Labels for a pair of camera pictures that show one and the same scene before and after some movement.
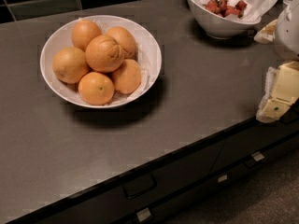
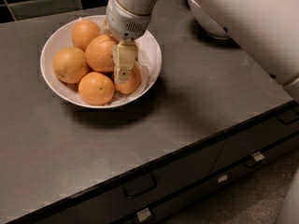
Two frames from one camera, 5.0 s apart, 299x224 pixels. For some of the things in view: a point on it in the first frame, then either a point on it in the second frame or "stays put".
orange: [104, 54] stays put
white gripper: [287, 32] -> [126, 22]
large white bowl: [148, 57] stays put
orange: [95, 88] stays put
